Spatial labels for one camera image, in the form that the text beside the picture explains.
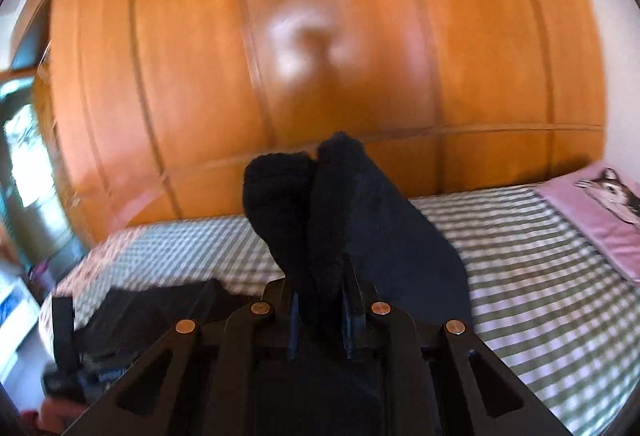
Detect person's left hand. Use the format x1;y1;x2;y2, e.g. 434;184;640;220
39;398;90;433

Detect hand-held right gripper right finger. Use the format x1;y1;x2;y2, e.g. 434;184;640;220
341;266;576;436

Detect wooden wardrobe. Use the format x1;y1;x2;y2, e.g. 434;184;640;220
32;0;608;237

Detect green checkered blanket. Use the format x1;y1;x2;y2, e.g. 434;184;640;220
50;183;640;436

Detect window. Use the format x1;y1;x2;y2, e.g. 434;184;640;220
0;76;68;317

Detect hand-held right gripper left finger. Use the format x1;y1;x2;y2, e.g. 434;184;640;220
62;280;302;436

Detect black embroidered pants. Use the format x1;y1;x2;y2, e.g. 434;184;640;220
75;132;475;367

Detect pink printed pillow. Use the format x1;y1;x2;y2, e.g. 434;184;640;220
542;165;640;287

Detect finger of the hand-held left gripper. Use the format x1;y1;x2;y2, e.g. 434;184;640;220
51;297;77;369

